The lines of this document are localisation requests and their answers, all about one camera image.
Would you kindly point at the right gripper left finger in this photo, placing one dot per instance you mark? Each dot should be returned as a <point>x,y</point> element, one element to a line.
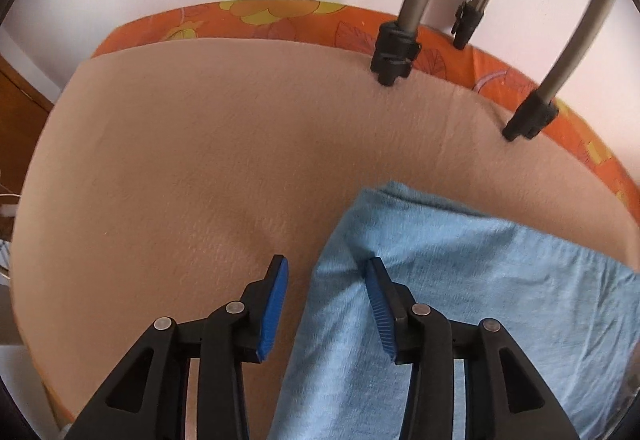
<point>145,395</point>

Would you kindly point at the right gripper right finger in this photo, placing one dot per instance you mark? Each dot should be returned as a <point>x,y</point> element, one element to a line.
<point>505,396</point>

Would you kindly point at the light blue denim pants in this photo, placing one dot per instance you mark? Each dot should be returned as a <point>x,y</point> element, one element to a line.
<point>573,311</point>

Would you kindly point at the wooden door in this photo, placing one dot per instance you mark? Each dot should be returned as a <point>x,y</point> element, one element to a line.
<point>23,114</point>

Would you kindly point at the orange floral mattress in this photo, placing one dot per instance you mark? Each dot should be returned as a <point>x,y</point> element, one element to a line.
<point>355,29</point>

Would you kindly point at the folded metal tripod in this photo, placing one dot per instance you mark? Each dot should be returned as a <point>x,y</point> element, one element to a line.
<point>397,47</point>

